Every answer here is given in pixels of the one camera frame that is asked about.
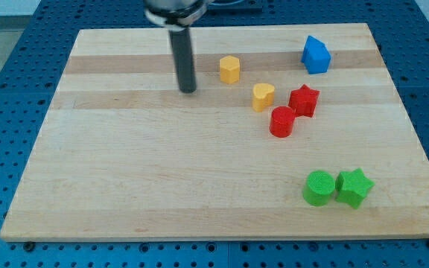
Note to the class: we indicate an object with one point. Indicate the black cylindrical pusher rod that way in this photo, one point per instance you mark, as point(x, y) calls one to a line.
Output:
point(183, 60)

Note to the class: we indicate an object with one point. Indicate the yellow heart block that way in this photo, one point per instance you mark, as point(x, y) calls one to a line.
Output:
point(262, 96)

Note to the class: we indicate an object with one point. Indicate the yellow hexagon block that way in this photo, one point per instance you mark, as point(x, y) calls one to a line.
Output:
point(230, 69)

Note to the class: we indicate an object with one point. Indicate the red cylinder block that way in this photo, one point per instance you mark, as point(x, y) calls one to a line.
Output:
point(281, 121)

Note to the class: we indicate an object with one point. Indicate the blue house-shaped block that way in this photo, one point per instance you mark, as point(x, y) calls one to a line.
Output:
point(315, 56)

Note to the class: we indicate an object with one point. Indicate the red star block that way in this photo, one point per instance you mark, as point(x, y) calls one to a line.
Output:
point(304, 101)

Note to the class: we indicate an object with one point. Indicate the wooden board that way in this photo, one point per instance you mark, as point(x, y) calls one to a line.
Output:
point(123, 155)

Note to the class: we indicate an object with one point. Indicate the green cylinder block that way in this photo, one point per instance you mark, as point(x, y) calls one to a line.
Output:
point(318, 188)

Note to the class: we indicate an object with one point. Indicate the green star block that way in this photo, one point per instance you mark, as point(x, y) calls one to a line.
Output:
point(353, 187)

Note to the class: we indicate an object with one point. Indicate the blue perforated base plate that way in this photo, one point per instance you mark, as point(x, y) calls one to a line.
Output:
point(31, 74)

